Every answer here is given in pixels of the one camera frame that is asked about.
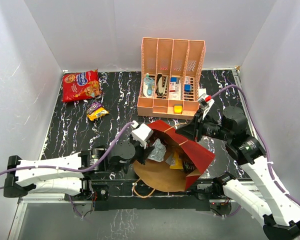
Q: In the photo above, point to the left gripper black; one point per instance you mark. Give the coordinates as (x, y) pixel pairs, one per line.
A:
(144, 151)

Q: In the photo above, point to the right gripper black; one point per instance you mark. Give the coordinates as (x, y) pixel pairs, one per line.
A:
(194, 129)

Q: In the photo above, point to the silver foil snack packet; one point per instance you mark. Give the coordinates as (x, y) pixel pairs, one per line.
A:
(158, 152)

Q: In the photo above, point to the red paper bag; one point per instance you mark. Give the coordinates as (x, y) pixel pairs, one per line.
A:
(159, 176)

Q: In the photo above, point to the yellow snack packet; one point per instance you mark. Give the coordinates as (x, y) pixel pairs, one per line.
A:
(97, 114)
(176, 162)

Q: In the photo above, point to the purple brown candy packet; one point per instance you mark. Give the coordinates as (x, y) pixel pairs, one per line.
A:
(93, 107)

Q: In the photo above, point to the red cookie snack bag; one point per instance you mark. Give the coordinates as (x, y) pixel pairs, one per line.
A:
(80, 86)

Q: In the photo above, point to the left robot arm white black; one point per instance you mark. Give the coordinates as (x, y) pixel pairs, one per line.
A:
(71, 174)

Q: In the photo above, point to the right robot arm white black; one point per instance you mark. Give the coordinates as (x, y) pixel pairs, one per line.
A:
(276, 213)

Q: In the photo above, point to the yellow sticky notes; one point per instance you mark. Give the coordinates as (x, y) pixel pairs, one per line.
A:
(178, 108)

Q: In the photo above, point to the white box beside organizer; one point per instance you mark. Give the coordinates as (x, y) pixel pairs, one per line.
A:
(201, 91)

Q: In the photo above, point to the blue eraser block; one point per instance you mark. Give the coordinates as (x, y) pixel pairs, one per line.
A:
(187, 88)

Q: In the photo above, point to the white red card box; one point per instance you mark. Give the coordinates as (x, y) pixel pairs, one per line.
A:
(175, 84)

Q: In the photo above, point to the black stapler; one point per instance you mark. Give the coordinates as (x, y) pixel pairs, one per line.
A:
(161, 85)

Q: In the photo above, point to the blue tape dispenser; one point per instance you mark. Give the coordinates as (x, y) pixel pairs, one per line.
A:
(148, 86)

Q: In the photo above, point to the pink desk organizer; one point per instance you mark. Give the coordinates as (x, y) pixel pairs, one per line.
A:
(174, 58)

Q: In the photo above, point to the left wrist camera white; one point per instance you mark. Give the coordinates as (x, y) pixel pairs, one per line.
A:
(141, 133)

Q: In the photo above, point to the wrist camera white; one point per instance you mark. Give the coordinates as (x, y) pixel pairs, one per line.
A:
(205, 104)
(141, 133)

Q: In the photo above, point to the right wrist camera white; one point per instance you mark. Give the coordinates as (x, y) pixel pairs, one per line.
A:
(205, 104)

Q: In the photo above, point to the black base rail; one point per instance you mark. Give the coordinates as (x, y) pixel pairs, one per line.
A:
(129, 194)

